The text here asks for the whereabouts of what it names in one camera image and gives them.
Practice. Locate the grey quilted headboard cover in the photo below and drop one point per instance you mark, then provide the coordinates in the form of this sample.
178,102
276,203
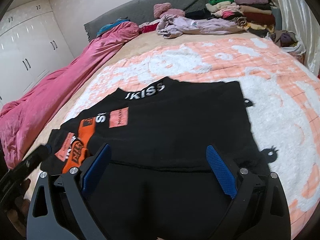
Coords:
138,11

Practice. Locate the black long sleeve sweater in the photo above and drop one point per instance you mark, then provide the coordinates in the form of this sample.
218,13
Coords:
158,183

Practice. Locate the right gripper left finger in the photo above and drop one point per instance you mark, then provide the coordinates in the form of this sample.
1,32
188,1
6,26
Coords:
77,184

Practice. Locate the white bag of clothes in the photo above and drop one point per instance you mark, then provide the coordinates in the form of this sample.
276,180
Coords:
289,42

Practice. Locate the pink fluffy garment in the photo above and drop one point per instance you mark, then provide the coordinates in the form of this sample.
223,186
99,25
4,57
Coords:
159,10

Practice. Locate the stack of folded clothes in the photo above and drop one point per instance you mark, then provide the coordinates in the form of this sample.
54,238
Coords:
255,16

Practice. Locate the beige bed sheet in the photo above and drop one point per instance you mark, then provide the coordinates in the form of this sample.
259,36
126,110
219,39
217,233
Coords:
142,44

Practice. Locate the pink velvet quilt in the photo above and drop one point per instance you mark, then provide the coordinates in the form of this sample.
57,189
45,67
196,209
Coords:
23,120

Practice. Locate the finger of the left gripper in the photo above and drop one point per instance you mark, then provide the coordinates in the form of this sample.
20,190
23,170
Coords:
25,167

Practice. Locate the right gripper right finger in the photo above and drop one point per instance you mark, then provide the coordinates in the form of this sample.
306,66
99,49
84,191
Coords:
258,207

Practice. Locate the white wardrobe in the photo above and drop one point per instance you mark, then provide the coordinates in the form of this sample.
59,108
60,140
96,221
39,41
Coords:
32,46

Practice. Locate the lilac crumpled garment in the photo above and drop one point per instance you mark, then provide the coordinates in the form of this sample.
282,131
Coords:
172,26

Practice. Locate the blue garment by headboard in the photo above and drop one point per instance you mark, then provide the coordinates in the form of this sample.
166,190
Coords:
109,26

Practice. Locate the red garment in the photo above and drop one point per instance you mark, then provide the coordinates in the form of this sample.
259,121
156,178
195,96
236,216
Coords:
146,28

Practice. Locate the left hand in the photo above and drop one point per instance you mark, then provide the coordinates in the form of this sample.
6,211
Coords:
17,212

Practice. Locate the peach checked fleece blanket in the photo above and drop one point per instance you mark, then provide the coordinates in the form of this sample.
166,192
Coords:
284,93

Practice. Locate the white satin curtain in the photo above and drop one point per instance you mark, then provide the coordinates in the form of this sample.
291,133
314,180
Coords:
298,17

